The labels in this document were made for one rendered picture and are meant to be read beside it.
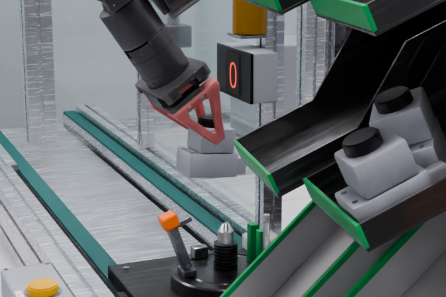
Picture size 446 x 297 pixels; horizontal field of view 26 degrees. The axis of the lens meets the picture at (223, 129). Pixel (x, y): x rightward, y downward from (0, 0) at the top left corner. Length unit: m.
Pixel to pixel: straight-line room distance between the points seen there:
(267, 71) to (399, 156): 0.64
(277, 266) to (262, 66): 0.40
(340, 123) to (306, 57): 1.16
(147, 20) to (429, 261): 0.43
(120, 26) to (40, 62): 1.10
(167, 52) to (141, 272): 0.32
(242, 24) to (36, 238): 0.44
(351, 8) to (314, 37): 1.40
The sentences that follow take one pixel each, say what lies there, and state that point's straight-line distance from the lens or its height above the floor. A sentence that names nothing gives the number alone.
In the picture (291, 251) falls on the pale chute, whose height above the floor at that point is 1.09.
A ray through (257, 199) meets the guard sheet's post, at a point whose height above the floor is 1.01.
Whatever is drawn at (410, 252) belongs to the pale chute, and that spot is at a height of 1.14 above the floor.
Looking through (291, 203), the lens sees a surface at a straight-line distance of 1.93.
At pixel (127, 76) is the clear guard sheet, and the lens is 2.53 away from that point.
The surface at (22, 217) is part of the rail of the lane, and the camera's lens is 1.56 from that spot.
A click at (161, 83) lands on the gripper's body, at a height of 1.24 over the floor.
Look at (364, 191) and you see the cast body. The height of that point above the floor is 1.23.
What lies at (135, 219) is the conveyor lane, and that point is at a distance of 1.66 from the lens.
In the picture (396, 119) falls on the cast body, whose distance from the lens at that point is 0.77.
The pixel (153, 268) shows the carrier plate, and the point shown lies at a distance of 1.29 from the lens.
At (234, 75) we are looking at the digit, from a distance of 1.37.
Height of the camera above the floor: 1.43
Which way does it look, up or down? 13 degrees down
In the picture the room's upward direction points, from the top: straight up
